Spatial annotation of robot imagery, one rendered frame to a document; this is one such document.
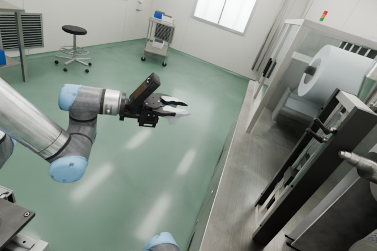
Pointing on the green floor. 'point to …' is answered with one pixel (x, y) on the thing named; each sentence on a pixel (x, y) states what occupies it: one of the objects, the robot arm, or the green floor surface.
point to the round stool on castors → (74, 45)
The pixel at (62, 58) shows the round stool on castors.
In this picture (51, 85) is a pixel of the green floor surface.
